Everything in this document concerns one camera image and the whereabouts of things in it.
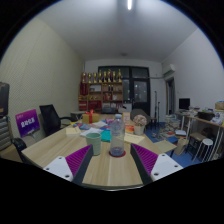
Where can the purple sign board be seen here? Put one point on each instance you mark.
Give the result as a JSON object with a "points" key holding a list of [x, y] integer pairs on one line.
{"points": [[27, 122]]}

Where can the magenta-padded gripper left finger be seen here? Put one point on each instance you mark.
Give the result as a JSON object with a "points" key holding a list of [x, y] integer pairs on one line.
{"points": [[77, 160]]}

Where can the flat round red coaster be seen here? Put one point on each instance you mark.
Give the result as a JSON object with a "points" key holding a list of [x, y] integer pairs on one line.
{"points": [[111, 154]]}

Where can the black microphone stand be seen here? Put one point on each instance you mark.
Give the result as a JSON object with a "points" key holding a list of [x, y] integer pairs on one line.
{"points": [[156, 113]]}

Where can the pile of books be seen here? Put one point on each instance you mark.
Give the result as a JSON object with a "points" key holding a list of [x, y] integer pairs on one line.
{"points": [[173, 126]]}

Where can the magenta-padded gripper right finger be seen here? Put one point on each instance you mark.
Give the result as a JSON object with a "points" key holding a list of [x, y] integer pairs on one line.
{"points": [[146, 160]]}

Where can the brown wooden stool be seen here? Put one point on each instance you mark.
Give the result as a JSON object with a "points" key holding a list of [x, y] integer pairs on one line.
{"points": [[197, 136]]}

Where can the pale green ribbed cup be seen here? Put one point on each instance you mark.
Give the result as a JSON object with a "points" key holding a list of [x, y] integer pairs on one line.
{"points": [[93, 144]]}

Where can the teal book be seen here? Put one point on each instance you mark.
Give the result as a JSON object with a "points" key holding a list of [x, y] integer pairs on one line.
{"points": [[105, 136]]}

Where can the pink flowers in white pot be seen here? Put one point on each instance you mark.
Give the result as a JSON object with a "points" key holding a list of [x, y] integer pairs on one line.
{"points": [[139, 121]]}

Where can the white wall air conditioner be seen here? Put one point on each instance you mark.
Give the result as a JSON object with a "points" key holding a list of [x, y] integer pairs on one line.
{"points": [[169, 70]]}

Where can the grey armchair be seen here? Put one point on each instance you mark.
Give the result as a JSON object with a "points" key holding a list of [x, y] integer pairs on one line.
{"points": [[138, 112]]}

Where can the black computer monitor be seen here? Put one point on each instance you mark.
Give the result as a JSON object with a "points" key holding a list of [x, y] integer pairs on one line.
{"points": [[184, 103]]}

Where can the white round stool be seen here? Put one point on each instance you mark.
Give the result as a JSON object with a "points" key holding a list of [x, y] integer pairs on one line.
{"points": [[206, 142]]}

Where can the pale yellow notepad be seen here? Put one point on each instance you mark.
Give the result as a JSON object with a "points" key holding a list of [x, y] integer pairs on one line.
{"points": [[73, 131]]}

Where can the clear plastic water bottle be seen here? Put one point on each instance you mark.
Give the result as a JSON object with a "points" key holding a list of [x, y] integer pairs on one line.
{"points": [[117, 138]]}

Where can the small light wooden table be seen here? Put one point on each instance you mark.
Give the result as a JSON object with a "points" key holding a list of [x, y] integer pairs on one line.
{"points": [[165, 146]]}

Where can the wooden shelf unit with trophies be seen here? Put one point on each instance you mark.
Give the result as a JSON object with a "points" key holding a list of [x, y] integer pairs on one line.
{"points": [[101, 91]]}

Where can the ceiling tube light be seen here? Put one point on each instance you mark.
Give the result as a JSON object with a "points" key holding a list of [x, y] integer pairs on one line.
{"points": [[129, 4]]}

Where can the long cluttered side desk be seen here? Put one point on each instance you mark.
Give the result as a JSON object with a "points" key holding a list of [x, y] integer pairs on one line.
{"points": [[208, 121]]}

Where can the yellow gift box red ribbon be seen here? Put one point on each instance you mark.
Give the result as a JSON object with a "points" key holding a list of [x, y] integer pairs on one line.
{"points": [[90, 118]]}

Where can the black office chair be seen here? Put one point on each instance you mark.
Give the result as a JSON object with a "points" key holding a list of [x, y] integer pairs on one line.
{"points": [[50, 118]]}

